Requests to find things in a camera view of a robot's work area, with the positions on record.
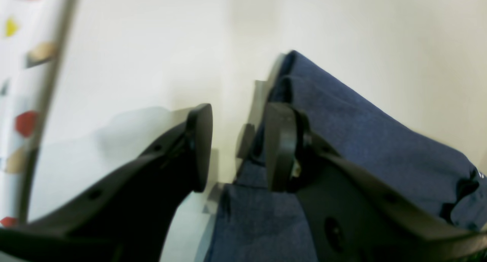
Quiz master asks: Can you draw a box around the terrazzo patterned side surface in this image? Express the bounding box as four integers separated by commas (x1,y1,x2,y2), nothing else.
0,0,78,229

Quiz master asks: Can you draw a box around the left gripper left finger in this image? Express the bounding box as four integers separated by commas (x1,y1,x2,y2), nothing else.
1,104,213,262

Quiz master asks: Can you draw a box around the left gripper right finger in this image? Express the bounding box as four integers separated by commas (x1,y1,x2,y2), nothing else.
264,103,486,262

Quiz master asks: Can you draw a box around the dark blue t-shirt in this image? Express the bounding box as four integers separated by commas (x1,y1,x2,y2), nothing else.
205,51,486,262

